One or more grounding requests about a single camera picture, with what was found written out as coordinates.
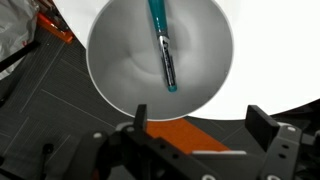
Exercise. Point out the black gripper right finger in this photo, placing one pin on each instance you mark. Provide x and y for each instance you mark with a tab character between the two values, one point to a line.
261	125

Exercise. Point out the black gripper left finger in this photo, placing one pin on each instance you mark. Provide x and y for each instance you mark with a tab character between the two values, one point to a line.
141	116

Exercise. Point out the teal marker pen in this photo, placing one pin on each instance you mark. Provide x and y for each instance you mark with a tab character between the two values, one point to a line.
166	56

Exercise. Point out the white round bowl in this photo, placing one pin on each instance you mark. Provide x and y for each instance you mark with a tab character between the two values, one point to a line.
126	66

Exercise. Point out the white plastic bag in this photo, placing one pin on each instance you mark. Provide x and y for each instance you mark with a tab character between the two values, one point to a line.
15	30

